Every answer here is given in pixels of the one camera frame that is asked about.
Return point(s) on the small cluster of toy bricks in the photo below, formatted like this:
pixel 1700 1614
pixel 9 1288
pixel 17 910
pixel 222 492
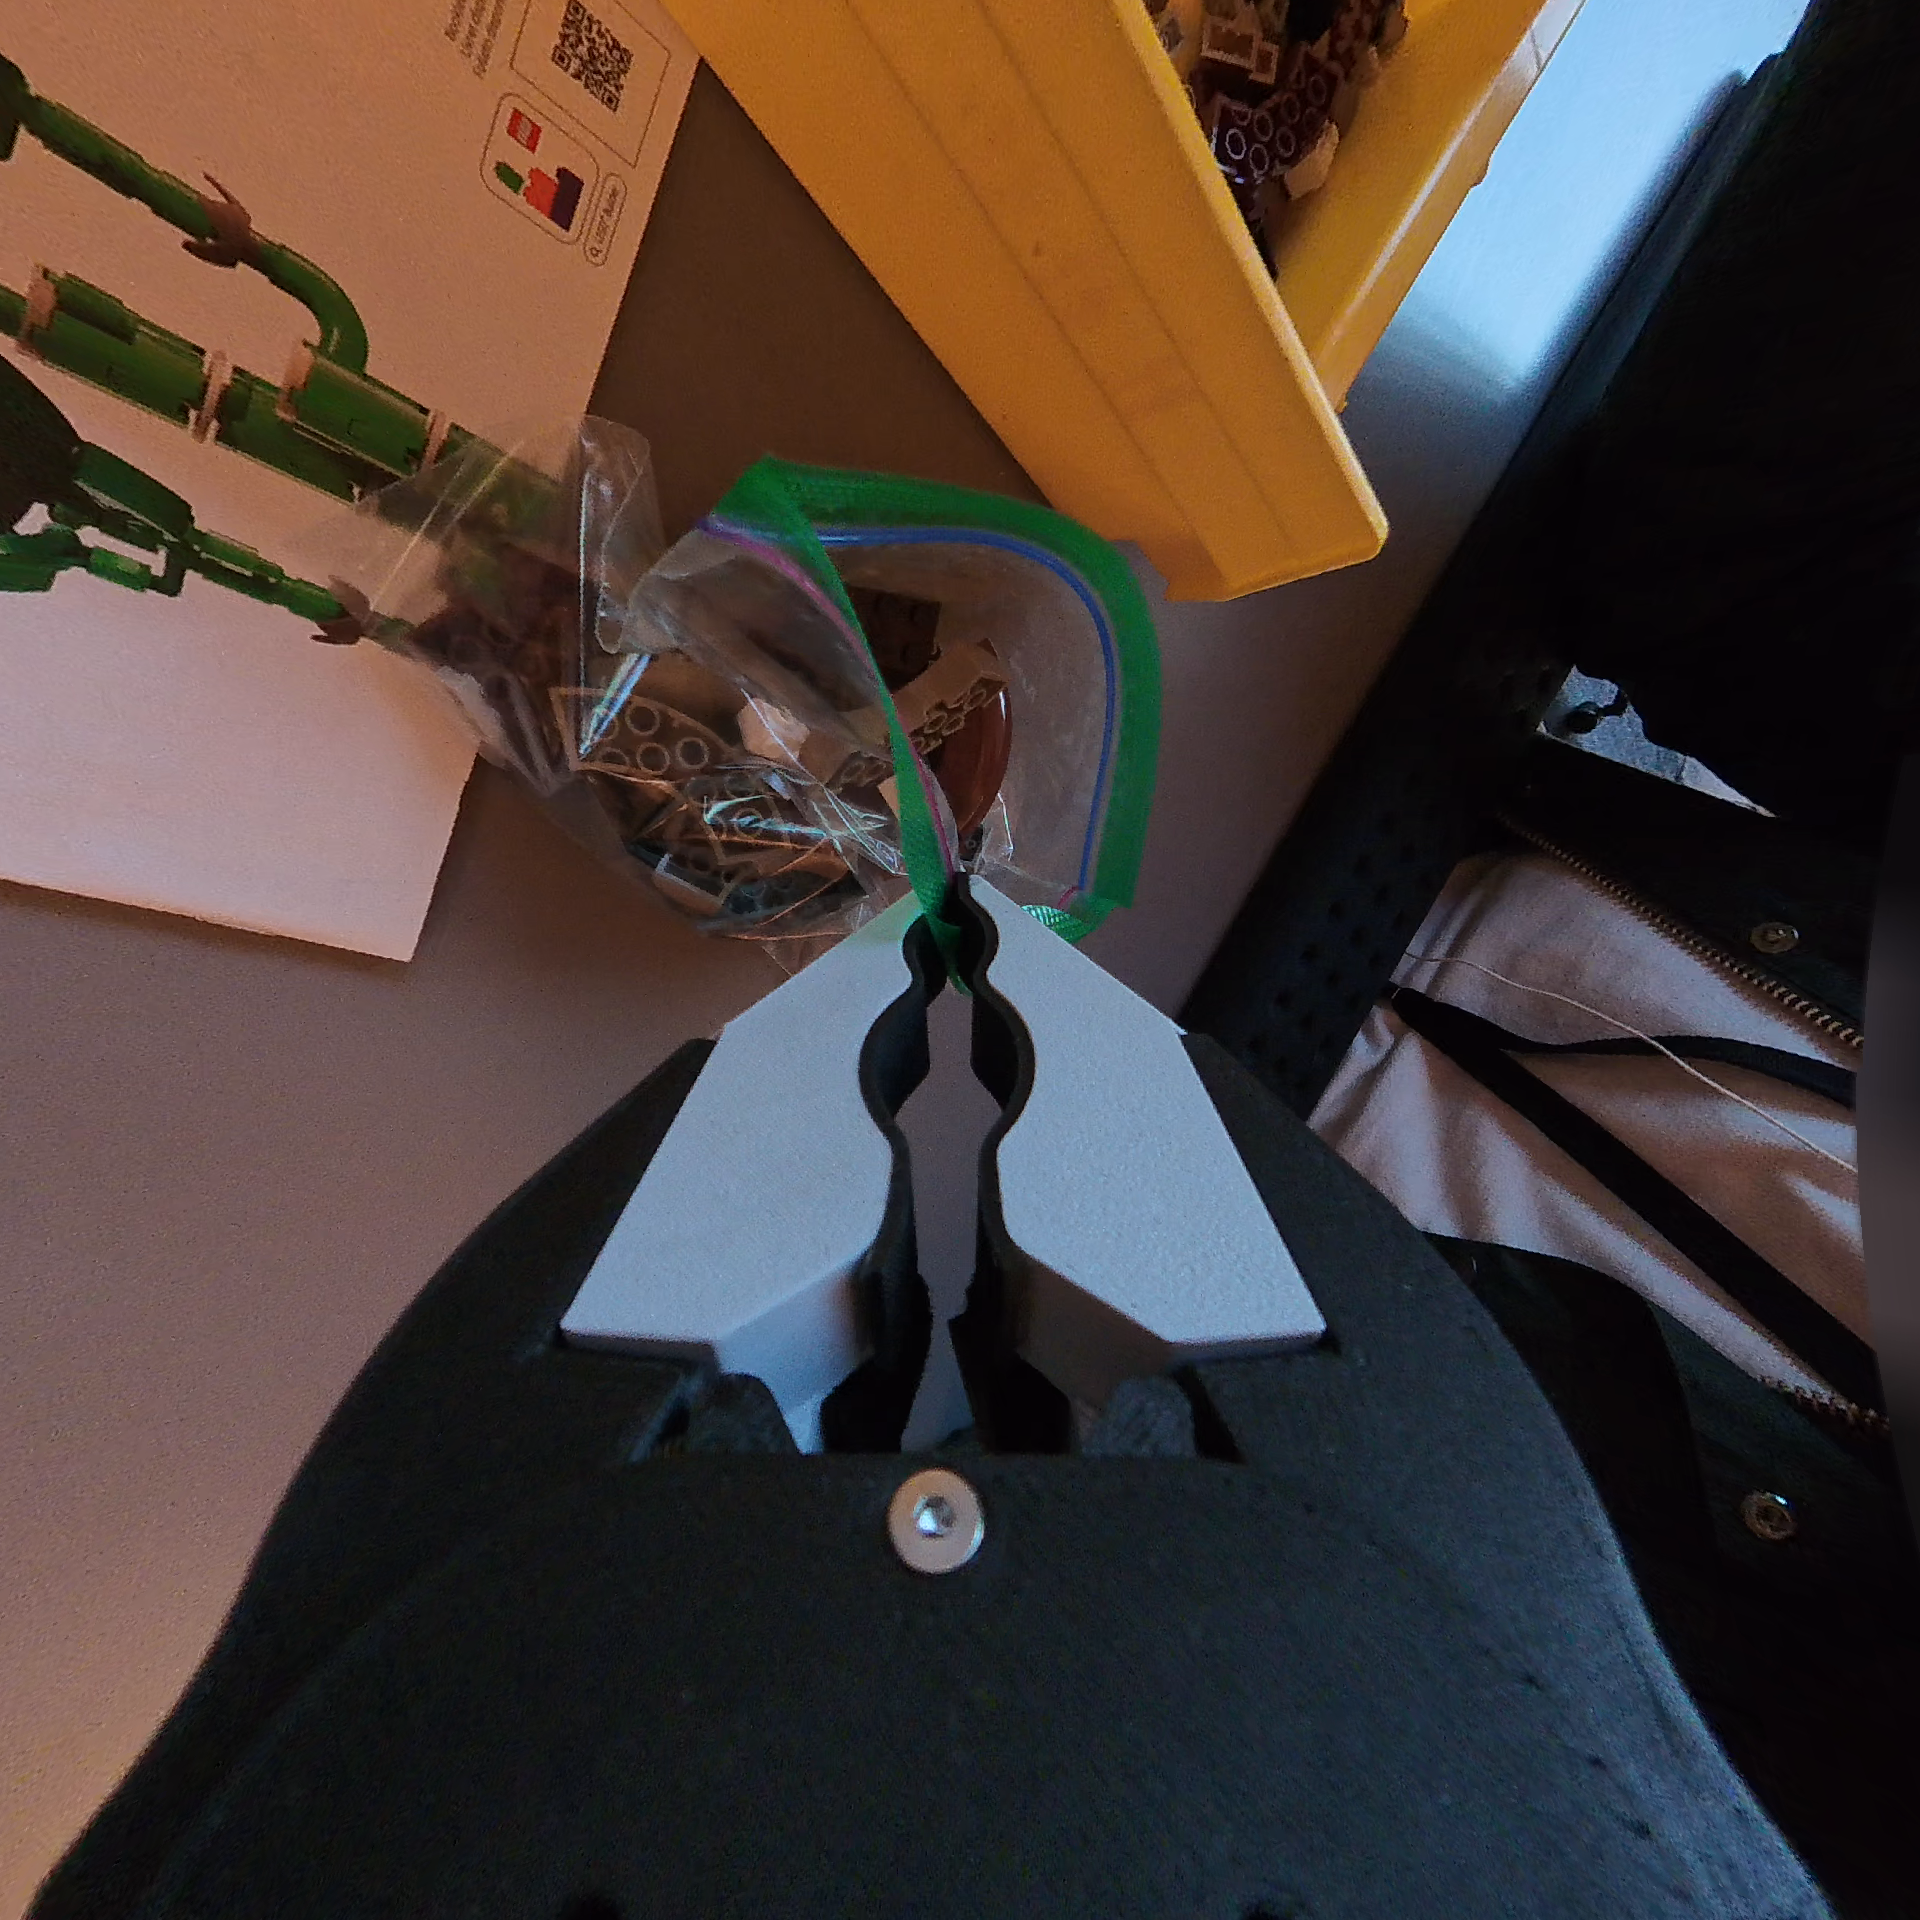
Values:
pixel 720 780

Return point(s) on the clear zip bag green seal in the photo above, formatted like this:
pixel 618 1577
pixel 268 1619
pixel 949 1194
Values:
pixel 749 630

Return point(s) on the dark green jacket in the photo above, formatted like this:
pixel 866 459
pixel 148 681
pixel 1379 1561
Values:
pixel 1681 794

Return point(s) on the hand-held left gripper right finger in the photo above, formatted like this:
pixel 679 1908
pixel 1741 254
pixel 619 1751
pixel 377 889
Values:
pixel 1154 1201

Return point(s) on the grey desk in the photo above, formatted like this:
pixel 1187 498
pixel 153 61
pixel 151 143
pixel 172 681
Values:
pixel 226 1275

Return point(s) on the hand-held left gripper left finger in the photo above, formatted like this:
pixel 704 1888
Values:
pixel 749 1201

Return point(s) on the yellow plastic storage bin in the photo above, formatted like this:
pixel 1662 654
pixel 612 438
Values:
pixel 1019 194

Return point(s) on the white shirt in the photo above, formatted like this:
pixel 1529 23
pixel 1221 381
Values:
pixel 1485 1124

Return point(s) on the pile of toy building bricks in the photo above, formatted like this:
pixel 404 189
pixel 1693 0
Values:
pixel 1292 121

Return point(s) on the black perforated chair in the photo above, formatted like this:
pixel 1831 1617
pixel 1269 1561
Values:
pixel 1351 899

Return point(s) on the plant building instruction booklet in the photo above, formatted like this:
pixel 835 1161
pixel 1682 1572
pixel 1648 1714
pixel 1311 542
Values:
pixel 226 751

